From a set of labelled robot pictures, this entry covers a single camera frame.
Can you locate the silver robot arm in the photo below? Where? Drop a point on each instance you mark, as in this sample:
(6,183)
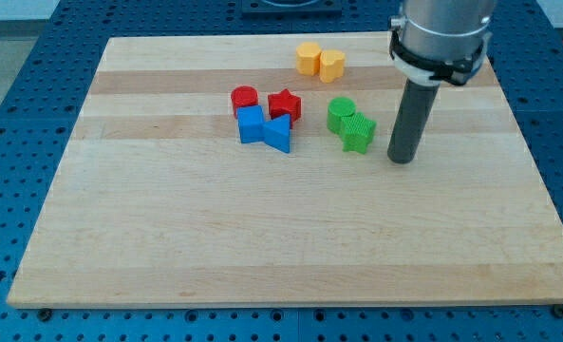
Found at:
(435,41)

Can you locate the blue triangle block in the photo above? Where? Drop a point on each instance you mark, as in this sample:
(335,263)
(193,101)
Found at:
(277,133)

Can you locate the red star block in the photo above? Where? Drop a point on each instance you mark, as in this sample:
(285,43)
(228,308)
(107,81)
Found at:
(284,102)

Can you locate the green star block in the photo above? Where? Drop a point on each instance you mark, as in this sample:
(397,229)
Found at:
(356,132)

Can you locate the blue cube block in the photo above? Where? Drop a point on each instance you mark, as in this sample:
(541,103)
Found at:
(250,120)

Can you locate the red cylinder block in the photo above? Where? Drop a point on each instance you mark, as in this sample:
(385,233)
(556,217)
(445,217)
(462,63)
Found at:
(242,96)

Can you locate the green cylinder block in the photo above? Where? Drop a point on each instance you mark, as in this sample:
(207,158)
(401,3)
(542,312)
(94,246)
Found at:
(338,109)

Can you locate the yellow pentagon block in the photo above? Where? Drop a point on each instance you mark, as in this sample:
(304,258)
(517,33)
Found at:
(307,58)

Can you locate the yellow heart block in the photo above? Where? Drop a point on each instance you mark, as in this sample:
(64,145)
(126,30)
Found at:
(332,65)

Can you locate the wooden board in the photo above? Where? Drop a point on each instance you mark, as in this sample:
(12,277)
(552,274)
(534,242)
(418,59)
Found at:
(156,203)

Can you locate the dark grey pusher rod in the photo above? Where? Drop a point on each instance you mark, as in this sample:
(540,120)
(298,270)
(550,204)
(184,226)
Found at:
(415,107)

